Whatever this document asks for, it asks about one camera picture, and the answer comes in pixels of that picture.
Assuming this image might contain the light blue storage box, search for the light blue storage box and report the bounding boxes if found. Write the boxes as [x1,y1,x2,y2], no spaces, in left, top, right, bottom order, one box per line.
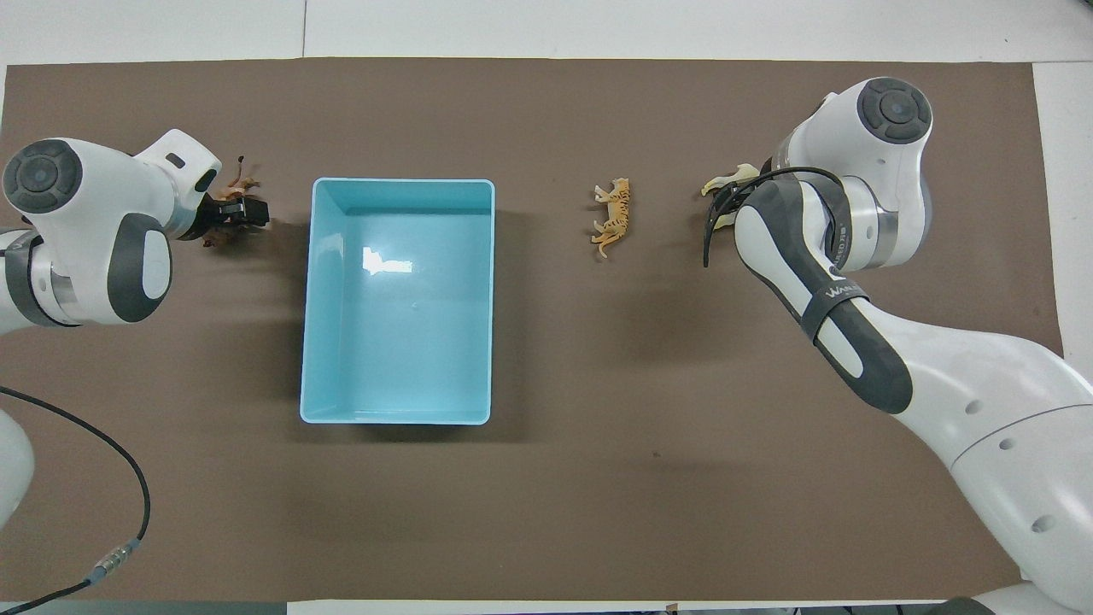
[300,177,497,426]

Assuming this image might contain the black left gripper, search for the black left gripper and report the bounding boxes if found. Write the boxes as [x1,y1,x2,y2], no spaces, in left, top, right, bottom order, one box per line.
[188,196,272,243]

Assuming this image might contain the cream horse toy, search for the cream horse toy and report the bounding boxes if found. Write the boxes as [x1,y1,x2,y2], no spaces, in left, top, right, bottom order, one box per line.
[701,162,763,231]

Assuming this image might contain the brown table mat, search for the brown table mat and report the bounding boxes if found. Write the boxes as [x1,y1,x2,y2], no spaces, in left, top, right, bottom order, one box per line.
[0,58,1065,604]

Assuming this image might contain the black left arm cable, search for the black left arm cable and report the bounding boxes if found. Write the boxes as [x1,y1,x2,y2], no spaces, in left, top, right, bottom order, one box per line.
[0,384,152,615]

